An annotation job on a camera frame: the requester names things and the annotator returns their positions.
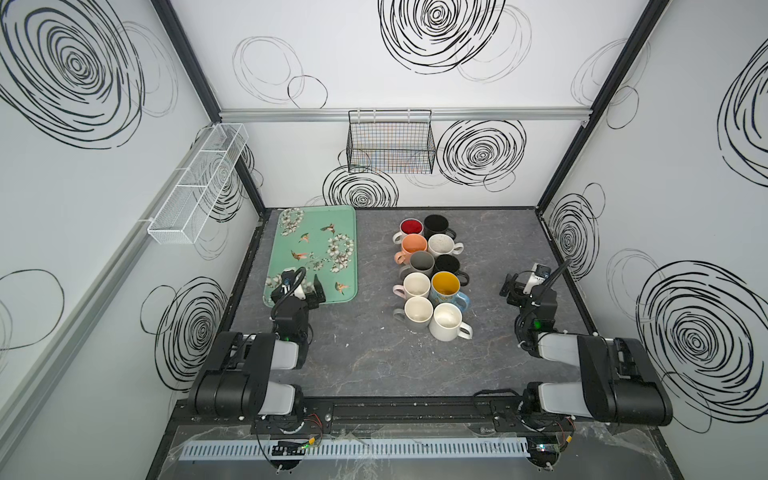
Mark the black wire basket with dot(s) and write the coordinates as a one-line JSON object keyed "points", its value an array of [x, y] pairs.
{"points": [[394, 141]]}

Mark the beige and salmon mug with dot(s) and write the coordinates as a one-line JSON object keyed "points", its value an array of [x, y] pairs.
{"points": [[410, 244]]}

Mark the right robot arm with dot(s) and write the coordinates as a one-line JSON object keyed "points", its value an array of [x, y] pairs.
{"points": [[617, 382]]}

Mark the tall grey mug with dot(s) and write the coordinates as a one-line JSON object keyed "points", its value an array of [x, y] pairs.
{"points": [[419, 262]]}

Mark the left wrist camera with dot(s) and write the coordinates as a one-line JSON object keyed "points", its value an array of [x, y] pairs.
{"points": [[300, 287]]}

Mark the green floral tray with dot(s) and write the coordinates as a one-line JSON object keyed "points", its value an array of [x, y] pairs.
{"points": [[323, 241]]}

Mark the small grey mug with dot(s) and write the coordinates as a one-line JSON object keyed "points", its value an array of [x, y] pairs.
{"points": [[416, 314]]}

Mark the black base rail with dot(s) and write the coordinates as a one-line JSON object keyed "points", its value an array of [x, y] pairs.
{"points": [[497, 411]]}

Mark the white mug red inside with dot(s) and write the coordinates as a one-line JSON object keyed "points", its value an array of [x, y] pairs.
{"points": [[409, 226]]}

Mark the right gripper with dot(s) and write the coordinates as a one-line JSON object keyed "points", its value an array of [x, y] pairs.
{"points": [[522, 294]]}

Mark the white wire shelf basket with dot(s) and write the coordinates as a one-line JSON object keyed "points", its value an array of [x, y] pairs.
{"points": [[213, 157]]}

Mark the black speckled mug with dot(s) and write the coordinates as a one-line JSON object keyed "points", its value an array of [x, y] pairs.
{"points": [[451, 264]]}

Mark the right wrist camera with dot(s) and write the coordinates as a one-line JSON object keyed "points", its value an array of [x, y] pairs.
{"points": [[538, 275]]}

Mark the blue butterfly mug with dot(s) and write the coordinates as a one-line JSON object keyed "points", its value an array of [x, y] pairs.
{"points": [[446, 288]]}

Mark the beige mug white handle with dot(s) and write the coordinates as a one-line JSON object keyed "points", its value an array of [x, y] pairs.
{"points": [[443, 244]]}

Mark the pink mug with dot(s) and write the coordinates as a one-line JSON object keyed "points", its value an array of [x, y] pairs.
{"points": [[414, 285]]}

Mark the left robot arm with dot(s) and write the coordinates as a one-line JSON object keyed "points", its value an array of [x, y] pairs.
{"points": [[234, 380]]}

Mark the white ribbed mug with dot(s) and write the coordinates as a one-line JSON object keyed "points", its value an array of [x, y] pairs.
{"points": [[447, 324]]}

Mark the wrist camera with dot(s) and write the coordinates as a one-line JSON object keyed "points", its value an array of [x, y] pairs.
{"points": [[300, 287], [538, 275]]}

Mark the white slotted cable duct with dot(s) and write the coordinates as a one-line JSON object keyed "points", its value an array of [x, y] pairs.
{"points": [[350, 449]]}

